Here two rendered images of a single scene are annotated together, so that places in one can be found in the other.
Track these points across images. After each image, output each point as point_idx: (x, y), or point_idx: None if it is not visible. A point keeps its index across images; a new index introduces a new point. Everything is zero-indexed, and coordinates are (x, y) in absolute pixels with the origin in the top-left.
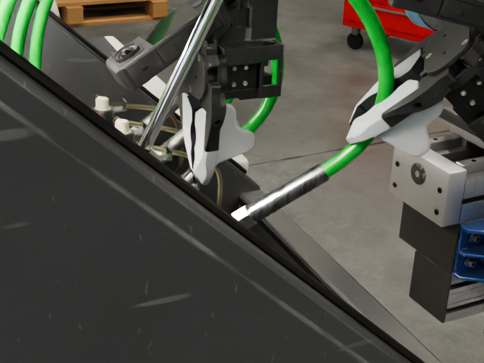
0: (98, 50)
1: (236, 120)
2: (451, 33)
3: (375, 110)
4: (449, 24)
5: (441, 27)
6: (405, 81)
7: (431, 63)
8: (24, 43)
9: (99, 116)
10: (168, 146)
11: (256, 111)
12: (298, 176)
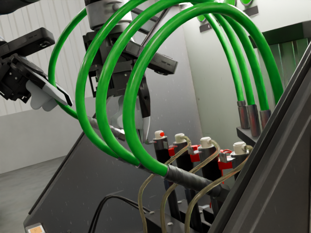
0: (270, 125)
1: (118, 118)
2: (26, 62)
3: (61, 88)
4: (21, 60)
5: (23, 62)
6: (47, 79)
7: (40, 70)
8: (247, 59)
9: (144, 39)
10: (166, 141)
11: (103, 140)
12: (96, 119)
